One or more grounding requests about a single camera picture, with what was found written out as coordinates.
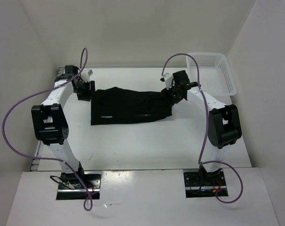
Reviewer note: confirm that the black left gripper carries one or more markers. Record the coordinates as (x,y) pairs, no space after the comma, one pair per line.
(87,96)

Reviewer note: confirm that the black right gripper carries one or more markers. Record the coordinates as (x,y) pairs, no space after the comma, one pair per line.
(167,93)

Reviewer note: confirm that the black sport shorts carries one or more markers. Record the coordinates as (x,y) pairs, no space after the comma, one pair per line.
(123,106)

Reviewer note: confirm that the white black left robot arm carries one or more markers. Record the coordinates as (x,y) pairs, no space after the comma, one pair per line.
(50,124)

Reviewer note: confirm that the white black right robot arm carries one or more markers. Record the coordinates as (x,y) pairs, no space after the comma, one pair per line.
(223,127)

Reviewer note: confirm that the white perforated plastic basket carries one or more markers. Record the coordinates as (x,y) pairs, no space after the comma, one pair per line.
(213,72)

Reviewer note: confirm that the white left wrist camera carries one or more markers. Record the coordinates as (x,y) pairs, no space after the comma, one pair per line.
(85,75)

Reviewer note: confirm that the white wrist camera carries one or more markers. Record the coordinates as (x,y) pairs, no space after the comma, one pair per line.
(85,75)
(168,80)

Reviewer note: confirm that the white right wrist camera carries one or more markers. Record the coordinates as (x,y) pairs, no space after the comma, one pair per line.
(168,80)

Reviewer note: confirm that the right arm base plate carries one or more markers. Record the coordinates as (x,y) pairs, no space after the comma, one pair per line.
(195,187)

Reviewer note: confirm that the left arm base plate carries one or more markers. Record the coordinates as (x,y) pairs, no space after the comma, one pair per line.
(75,190)

